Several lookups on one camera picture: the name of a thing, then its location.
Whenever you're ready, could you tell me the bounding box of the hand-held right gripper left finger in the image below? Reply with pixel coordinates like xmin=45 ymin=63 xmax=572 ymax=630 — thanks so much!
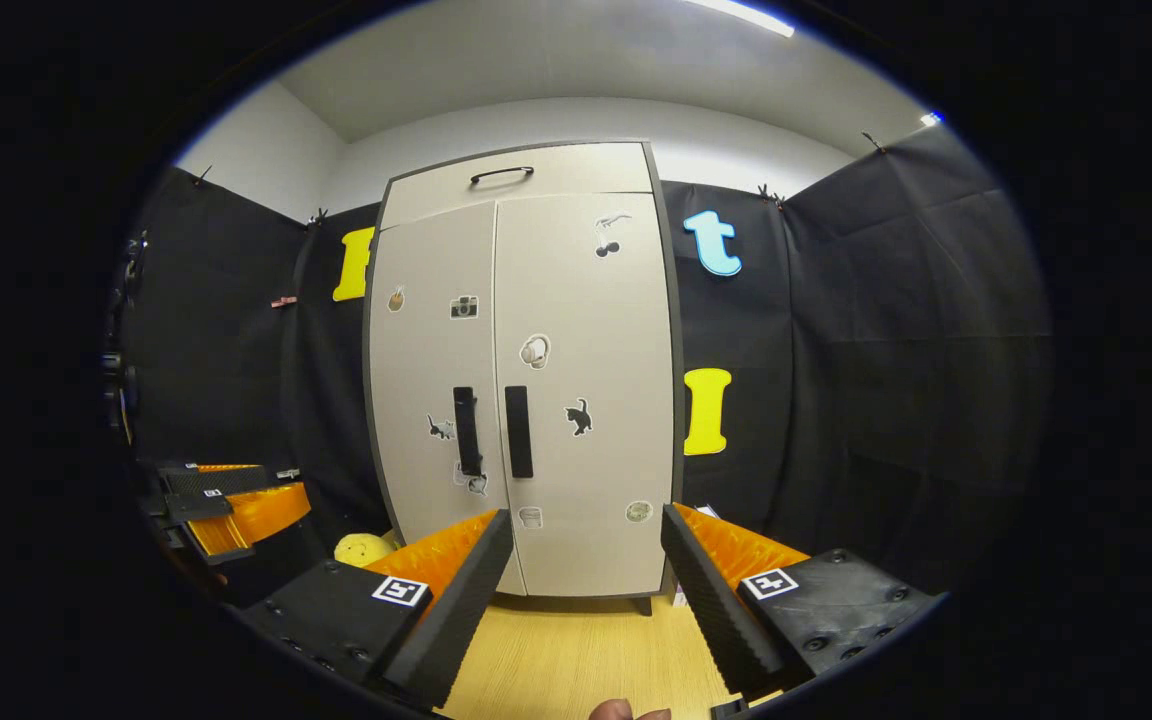
xmin=241 ymin=508 xmax=515 ymax=711

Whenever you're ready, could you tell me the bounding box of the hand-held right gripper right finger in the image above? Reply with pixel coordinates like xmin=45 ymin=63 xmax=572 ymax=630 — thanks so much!
xmin=660 ymin=503 xmax=942 ymax=701

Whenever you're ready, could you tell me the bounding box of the white cabinet door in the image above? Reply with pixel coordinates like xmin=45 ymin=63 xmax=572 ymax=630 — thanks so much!
xmin=368 ymin=203 xmax=527 ymax=598
xmin=493 ymin=193 xmax=677 ymax=598

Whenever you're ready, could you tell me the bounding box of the white shoe cabinet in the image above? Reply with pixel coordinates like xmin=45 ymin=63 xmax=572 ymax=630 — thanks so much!
xmin=364 ymin=140 xmax=685 ymax=613

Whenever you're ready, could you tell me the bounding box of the yellow plush toy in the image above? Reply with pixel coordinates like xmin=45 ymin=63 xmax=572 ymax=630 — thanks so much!
xmin=334 ymin=532 xmax=399 ymax=569

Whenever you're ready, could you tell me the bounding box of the black backdrop cloth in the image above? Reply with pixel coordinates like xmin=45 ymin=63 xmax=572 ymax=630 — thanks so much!
xmin=111 ymin=125 xmax=1055 ymax=601

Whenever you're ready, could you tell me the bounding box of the long ceiling light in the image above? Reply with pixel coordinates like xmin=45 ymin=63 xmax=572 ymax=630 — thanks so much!
xmin=681 ymin=0 xmax=797 ymax=39

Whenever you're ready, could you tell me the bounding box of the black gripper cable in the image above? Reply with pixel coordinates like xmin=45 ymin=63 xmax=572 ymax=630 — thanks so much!
xmin=99 ymin=228 xmax=150 ymax=448

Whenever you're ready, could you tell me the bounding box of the black left door handle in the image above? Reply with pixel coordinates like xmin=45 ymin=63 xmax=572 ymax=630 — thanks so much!
xmin=452 ymin=386 xmax=483 ymax=477

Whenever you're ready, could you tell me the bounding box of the black door handle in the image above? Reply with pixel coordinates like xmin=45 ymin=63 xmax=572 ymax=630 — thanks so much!
xmin=452 ymin=386 xmax=483 ymax=477
xmin=504 ymin=385 xmax=535 ymax=480

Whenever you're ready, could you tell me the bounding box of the black right door handle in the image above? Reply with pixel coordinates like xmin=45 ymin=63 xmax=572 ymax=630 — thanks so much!
xmin=504 ymin=385 xmax=535 ymax=480

